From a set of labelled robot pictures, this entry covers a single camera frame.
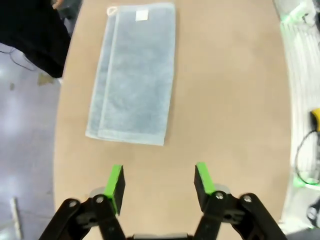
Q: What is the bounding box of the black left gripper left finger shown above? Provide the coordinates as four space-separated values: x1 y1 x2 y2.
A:
37 164 127 240

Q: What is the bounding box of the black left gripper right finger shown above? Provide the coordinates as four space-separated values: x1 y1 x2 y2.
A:
193 161 288 240

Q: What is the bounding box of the grey-blue terry towel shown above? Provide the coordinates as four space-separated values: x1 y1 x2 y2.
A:
85 2 176 146

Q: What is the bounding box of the white stick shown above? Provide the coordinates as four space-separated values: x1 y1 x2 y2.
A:
9 197 23 239

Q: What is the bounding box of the yellow emergency stop button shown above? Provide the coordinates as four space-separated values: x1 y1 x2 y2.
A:
309 107 320 132

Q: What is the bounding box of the white slotted mounting platform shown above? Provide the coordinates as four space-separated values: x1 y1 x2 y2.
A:
272 0 320 236

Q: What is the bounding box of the person in black clothes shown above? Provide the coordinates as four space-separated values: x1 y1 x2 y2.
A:
0 0 73 79

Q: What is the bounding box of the black emergency stop cable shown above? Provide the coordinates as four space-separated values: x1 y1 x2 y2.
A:
294 128 320 186

